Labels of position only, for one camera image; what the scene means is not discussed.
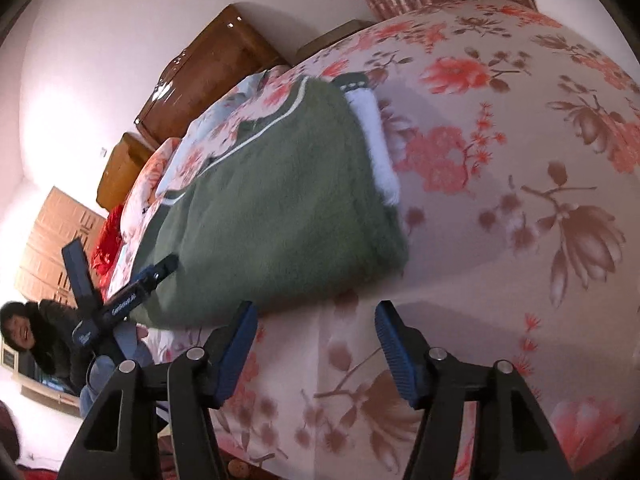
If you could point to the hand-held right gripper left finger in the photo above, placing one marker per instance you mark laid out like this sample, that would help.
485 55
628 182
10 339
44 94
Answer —
235 355

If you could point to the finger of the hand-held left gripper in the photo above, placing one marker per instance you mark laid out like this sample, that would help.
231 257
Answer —
80 270
157 271

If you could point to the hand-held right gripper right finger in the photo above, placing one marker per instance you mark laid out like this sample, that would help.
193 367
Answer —
395 350

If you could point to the green and white knit sweater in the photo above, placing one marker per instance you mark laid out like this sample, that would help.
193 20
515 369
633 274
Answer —
280 210

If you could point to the light wooden wardrobe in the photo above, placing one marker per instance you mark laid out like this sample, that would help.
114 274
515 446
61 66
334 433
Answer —
55 240

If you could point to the red patterned blanket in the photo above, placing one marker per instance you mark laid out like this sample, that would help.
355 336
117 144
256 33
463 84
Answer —
107 240

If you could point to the person's leg in blue jeans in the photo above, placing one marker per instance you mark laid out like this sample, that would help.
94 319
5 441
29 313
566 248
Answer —
135 355

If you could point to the person's head and torso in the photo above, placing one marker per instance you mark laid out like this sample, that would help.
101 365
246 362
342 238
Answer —
50 330

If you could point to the pink floral folded quilt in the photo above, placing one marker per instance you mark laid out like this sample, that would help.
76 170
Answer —
150 175

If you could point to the small wooden headboard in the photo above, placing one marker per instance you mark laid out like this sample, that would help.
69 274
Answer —
122 170

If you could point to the bed with pink floral sheet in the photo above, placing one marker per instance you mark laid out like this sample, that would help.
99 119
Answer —
500 260

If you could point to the light blue floral folded quilt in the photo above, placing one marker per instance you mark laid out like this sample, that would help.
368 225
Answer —
220 115

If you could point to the large carved wooden headboard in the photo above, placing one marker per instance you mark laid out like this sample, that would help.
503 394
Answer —
210 70

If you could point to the wooden nightstand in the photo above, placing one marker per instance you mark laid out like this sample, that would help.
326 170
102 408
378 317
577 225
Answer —
330 40

